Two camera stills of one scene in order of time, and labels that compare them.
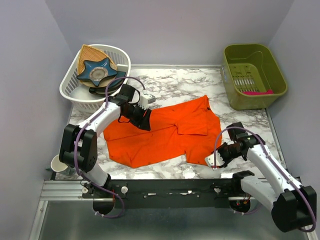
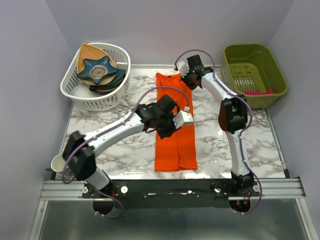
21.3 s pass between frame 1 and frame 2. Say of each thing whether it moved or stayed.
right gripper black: moved
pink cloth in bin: stayed
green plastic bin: stayed
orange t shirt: moved
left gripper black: moved
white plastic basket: stayed
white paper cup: stayed
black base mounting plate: stayed
